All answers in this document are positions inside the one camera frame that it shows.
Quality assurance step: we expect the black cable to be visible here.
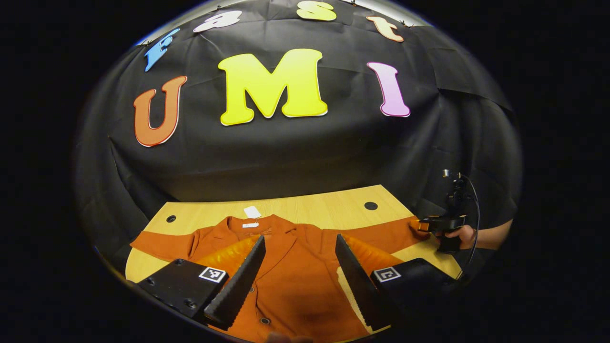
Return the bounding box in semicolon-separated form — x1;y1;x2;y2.
460;175;481;277

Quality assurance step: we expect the orange knitted cardigan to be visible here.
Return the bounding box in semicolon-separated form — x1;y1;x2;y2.
130;205;432;343

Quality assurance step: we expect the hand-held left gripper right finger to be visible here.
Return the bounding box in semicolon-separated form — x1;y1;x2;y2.
335;233;464;333

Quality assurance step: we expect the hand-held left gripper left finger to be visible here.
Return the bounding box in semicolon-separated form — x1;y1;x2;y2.
136;235;266;330

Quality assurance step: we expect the black backdrop cloth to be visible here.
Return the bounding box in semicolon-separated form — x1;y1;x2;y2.
71;0;522;286

